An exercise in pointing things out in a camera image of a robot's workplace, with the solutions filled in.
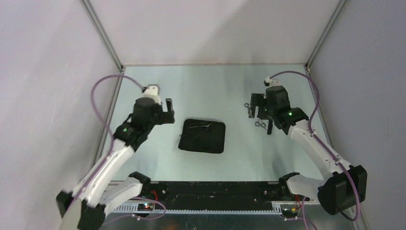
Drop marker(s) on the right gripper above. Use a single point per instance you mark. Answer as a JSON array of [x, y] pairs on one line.
[[258, 99]]

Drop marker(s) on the right controller board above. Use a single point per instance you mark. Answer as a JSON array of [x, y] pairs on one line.
[[290, 211]]

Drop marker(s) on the controller board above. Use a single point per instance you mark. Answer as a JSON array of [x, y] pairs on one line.
[[290, 211], [145, 207]]

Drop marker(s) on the aluminium corner frame post left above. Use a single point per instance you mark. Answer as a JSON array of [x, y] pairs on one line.
[[97, 24]]

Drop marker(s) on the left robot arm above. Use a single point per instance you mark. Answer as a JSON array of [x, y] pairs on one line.
[[91, 201]]

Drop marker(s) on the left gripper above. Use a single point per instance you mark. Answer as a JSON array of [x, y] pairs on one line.
[[166, 117]]

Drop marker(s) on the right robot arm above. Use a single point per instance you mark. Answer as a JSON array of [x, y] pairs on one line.
[[317, 149]]

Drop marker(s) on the aluminium front rail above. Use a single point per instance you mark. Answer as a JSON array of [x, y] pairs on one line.
[[334, 195]]

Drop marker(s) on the aluminium corner frame post right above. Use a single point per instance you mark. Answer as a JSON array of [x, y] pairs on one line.
[[325, 33]]

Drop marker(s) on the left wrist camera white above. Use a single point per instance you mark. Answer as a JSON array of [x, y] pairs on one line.
[[152, 91]]

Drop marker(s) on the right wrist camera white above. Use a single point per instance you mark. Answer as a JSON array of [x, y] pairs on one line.
[[271, 82]]

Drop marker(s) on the black zip tool case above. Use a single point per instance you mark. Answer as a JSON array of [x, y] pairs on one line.
[[203, 140]]

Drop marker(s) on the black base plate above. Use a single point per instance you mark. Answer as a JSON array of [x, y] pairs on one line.
[[218, 196]]

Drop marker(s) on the left controller board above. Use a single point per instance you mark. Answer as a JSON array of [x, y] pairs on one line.
[[145, 207]]

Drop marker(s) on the aluminium corner frame post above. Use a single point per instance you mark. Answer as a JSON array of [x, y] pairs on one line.
[[325, 33], [97, 24]]

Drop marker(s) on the black comb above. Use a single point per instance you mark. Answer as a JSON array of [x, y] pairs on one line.
[[270, 127]]

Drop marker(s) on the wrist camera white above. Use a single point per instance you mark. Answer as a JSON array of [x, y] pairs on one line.
[[152, 91], [271, 82]]

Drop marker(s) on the silver cutting scissors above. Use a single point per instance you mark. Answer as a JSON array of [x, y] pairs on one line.
[[260, 123]]

